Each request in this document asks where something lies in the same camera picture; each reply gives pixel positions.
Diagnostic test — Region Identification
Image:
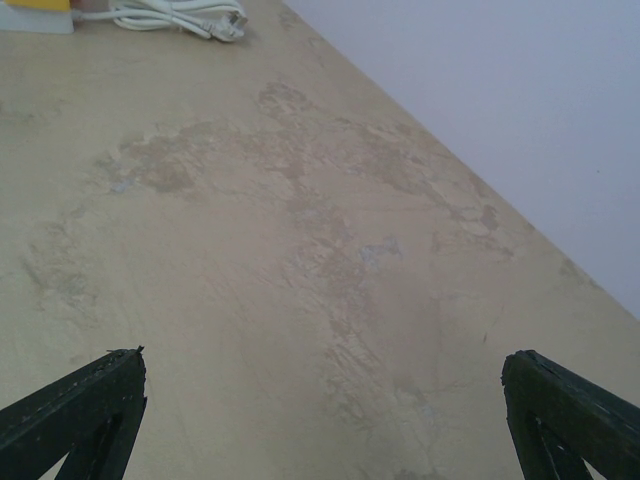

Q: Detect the white power strip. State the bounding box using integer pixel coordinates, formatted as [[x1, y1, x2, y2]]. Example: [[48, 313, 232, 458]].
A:
[[0, 2, 74, 34]]

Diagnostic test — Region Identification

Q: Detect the yellow cube socket adapter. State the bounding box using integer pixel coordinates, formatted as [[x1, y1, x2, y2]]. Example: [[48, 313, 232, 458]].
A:
[[3, 0, 71, 12]]

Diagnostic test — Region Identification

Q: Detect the white power cable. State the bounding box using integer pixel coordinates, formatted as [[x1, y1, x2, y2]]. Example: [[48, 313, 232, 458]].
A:
[[74, 0, 250, 44]]

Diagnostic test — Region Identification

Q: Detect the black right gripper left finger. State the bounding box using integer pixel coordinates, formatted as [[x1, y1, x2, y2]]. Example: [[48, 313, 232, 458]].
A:
[[1, 346, 147, 479]]

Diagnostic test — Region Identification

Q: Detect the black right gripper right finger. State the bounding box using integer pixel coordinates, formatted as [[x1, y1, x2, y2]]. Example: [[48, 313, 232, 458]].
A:
[[501, 350, 639, 479]]

